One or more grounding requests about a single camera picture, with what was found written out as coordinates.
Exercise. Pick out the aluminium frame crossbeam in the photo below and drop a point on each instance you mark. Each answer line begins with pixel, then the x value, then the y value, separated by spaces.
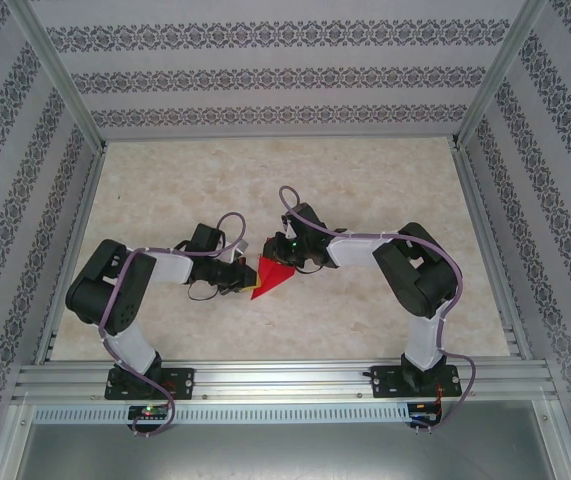
pixel 280 136

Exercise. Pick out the aluminium lower frame beam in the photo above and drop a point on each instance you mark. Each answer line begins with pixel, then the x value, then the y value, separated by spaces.
pixel 7 445
pixel 562 445

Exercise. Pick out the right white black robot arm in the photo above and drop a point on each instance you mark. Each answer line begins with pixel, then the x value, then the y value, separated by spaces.
pixel 355 247

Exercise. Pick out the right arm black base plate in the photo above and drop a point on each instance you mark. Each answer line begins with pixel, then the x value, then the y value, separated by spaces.
pixel 390 382

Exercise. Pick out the aluminium mounting rail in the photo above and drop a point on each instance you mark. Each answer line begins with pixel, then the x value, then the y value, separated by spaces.
pixel 285 375

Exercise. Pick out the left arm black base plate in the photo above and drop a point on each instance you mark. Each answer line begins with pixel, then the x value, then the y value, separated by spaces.
pixel 180 382

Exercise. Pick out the red square paper sheet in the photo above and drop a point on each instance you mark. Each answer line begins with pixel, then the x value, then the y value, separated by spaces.
pixel 270 277

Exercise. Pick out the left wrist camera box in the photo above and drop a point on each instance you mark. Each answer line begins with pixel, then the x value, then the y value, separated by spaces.
pixel 242 252

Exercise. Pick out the grey metal sheet panel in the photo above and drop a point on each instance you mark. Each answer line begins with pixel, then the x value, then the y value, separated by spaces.
pixel 285 455

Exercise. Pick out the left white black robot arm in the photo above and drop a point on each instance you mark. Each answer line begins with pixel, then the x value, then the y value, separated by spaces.
pixel 172 265

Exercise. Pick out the aluminium side rail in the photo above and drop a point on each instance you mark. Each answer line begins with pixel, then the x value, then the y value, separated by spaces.
pixel 485 225
pixel 82 225

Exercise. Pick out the aluminium frame post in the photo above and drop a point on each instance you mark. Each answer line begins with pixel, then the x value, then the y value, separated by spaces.
pixel 502 75
pixel 60 75

